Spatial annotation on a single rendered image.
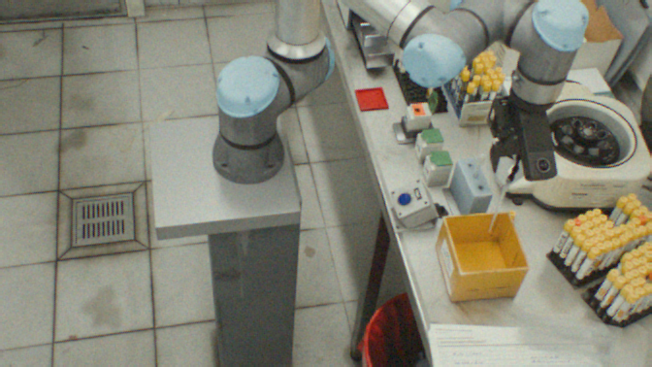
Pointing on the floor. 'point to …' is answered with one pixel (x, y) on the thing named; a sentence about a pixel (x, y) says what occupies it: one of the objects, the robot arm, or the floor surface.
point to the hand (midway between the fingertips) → (506, 183)
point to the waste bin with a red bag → (392, 336)
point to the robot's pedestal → (255, 292)
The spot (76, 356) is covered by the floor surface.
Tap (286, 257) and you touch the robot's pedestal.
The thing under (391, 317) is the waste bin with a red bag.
